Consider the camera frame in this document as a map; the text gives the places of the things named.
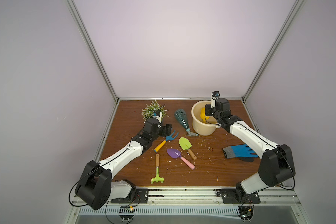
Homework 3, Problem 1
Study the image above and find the blue fork yellow handle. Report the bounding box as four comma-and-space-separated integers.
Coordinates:
154, 131, 179, 153

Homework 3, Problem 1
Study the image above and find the yellow shovel yellow handle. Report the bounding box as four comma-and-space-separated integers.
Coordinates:
200, 107, 210, 124

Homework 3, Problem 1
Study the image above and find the green trowel wooden handle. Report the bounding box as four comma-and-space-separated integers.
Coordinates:
179, 137, 197, 160

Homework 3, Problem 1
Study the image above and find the cream plastic bucket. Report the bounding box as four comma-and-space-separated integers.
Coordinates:
191, 100, 220, 136

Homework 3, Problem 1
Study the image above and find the purple trowel pink handle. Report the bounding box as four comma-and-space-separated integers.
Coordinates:
167, 148, 196, 170

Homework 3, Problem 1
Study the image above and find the green rake wooden handle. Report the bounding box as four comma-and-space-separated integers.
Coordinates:
151, 153, 164, 184

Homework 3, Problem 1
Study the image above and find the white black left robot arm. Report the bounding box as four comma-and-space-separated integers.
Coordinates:
71, 117, 172, 210

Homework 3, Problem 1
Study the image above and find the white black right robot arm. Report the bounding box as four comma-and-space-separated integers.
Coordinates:
205, 95, 296, 196

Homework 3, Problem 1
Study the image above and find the blue grey gardening glove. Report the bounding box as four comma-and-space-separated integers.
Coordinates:
222, 144, 259, 162

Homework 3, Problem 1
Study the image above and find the teal spray bottle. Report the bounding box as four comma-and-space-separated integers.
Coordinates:
174, 108, 198, 137

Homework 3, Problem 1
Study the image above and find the artificial green potted plant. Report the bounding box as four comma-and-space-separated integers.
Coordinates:
141, 100, 169, 122

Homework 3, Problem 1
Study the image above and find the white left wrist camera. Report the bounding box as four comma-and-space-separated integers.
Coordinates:
153, 111, 163, 123

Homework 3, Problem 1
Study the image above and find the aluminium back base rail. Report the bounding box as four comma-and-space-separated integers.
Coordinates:
118, 96, 242, 101

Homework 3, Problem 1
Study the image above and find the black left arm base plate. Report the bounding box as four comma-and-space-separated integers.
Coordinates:
109, 179, 149, 204

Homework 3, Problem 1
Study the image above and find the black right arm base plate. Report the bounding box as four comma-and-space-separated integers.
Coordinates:
216, 188, 261, 204

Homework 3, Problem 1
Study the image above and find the aluminium front mounting rail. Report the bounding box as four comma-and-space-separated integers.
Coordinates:
72, 187, 301, 206

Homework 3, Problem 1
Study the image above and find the aluminium right corner post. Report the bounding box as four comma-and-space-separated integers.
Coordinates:
241, 0, 305, 104

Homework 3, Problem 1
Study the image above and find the aluminium corner post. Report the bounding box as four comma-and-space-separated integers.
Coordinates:
65, 0, 119, 104
241, 0, 305, 104

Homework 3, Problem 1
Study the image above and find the aluminium left corner post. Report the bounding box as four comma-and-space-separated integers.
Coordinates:
65, 0, 119, 104

